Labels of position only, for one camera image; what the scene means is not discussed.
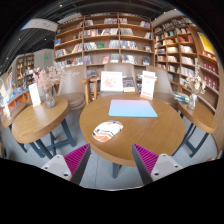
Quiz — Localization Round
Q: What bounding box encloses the glass vase with pale flowers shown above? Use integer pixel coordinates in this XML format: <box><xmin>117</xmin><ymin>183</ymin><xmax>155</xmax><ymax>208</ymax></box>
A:
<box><xmin>184</xmin><ymin>63</ymin><xmax>207</xmax><ymax>112</ymax></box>

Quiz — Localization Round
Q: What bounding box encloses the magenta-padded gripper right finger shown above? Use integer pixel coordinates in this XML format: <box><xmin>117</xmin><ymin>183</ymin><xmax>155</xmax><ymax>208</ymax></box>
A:
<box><xmin>131</xmin><ymin>143</ymin><xmax>184</xmax><ymax>186</ymax></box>

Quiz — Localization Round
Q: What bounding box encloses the curved wooden book shelf unit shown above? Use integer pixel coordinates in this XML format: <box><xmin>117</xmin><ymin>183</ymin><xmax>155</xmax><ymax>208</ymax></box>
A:
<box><xmin>153</xmin><ymin>14</ymin><xmax>221</xmax><ymax>113</ymax></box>

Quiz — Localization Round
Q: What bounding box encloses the orange white patterned computer mouse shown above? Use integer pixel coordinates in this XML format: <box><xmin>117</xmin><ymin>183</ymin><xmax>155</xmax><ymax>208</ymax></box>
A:
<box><xmin>92</xmin><ymin>120</ymin><xmax>125</xmax><ymax>143</ymax></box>

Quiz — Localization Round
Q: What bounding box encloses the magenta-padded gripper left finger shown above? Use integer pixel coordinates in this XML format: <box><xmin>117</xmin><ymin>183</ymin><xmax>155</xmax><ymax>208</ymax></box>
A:
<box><xmin>40</xmin><ymin>143</ymin><xmax>92</xmax><ymax>186</ymax></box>

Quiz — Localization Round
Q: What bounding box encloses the small white table sign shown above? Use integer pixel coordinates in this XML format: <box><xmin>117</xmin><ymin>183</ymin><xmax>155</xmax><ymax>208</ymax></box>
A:
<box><xmin>28</xmin><ymin>82</ymin><xmax>42</xmax><ymax>108</ymax></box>

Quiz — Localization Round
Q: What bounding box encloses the beige padded wooden armchair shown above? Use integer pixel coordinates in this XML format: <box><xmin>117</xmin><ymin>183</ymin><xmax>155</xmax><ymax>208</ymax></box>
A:
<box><xmin>94</xmin><ymin>63</ymin><xmax>138</xmax><ymax>98</ymax></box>
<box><xmin>145</xmin><ymin>64</ymin><xmax>178</xmax><ymax>109</ymax></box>
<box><xmin>56</xmin><ymin>64</ymin><xmax>91</xmax><ymax>111</ymax></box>

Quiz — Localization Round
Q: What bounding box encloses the dark blue book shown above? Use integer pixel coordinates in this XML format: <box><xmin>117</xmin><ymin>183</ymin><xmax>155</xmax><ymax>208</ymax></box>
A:
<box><xmin>122</xmin><ymin>76</ymin><xmax>136</xmax><ymax>93</ymax></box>

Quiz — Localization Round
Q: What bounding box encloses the small distant book shelf unit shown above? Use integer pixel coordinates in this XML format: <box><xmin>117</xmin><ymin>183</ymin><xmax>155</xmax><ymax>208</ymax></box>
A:
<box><xmin>14</xmin><ymin>53</ymin><xmax>36</xmax><ymax>89</ymax></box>

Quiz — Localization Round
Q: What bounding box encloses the white sign on wooden base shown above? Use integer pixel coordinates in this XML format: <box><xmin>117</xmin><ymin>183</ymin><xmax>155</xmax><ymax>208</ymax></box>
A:
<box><xmin>140</xmin><ymin>70</ymin><xmax>157</xmax><ymax>101</ymax></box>

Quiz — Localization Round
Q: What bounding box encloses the white book with pink drawing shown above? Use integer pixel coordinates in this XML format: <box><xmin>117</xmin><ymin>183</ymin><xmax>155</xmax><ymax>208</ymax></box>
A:
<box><xmin>100</xmin><ymin>70</ymin><xmax>124</xmax><ymax>93</ymax></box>

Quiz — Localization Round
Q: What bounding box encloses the round wooden side table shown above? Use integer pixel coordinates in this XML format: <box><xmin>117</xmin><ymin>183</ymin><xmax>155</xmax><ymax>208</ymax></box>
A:
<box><xmin>11</xmin><ymin>96</ymin><xmax>77</xmax><ymax>159</ymax></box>

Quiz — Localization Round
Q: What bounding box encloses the wide wooden book shelf unit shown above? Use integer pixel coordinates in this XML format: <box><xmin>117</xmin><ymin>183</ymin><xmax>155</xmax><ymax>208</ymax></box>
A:
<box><xmin>53</xmin><ymin>12</ymin><xmax>156</xmax><ymax>68</ymax></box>

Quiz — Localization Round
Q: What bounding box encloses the white hanging ceiling panel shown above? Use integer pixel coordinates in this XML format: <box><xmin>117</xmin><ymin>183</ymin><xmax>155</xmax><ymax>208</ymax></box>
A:
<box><xmin>21</xmin><ymin>18</ymin><xmax>59</xmax><ymax>33</ymax></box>

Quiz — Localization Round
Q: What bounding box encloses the glass vase with pink flowers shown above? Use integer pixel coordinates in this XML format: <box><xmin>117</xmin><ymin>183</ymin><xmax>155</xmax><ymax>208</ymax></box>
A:
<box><xmin>33</xmin><ymin>64</ymin><xmax>67</xmax><ymax>110</ymax></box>

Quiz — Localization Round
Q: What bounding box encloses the stack of colourful books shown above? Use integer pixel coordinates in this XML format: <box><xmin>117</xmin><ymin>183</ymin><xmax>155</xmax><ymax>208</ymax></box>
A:
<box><xmin>173</xmin><ymin>91</ymin><xmax>190</xmax><ymax>104</ymax></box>

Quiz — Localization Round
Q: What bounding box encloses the pink blue gradient mouse pad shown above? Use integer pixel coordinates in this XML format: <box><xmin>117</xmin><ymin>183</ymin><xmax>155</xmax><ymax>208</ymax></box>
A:
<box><xmin>108</xmin><ymin>99</ymin><xmax>159</xmax><ymax>119</ymax></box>

